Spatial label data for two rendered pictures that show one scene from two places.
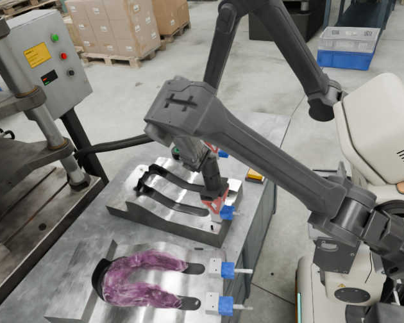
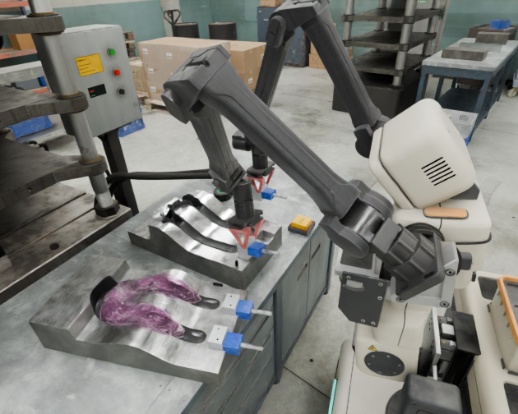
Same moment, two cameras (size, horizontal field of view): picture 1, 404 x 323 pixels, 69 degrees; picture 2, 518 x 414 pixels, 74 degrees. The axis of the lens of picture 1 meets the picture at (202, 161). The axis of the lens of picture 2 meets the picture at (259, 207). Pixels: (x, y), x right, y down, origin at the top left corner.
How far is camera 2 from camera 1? 0.22 m
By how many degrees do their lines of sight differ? 7
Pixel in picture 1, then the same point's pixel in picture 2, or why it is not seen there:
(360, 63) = not seen: hidden behind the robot
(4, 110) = (41, 108)
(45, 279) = (42, 296)
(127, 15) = not seen: hidden behind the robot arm
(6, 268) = (3, 281)
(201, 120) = (210, 79)
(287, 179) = (294, 161)
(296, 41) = (344, 63)
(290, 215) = not seen: hidden behind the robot
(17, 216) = (30, 233)
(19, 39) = (74, 44)
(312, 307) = (348, 397)
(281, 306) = (316, 399)
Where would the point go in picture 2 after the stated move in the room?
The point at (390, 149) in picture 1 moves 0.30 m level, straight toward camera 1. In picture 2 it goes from (414, 162) to (322, 244)
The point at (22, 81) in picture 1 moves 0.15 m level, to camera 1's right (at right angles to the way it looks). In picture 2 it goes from (67, 83) to (110, 81)
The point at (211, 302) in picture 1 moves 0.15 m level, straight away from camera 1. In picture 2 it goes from (217, 335) to (215, 290)
